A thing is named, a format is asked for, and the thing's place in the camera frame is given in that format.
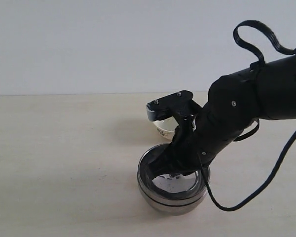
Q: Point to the white ceramic bowl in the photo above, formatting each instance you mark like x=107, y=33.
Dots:
x=166, y=128

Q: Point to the dimpled steel bowl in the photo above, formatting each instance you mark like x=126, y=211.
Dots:
x=168, y=186

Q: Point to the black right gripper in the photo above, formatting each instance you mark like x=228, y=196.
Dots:
x=182, y=155

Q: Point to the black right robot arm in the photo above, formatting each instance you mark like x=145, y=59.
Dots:
x=234, y=102

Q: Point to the smooth steel bowl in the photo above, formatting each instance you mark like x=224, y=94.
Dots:
x=176, y=207

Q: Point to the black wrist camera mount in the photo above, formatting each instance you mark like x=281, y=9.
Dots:
x=179, y=105

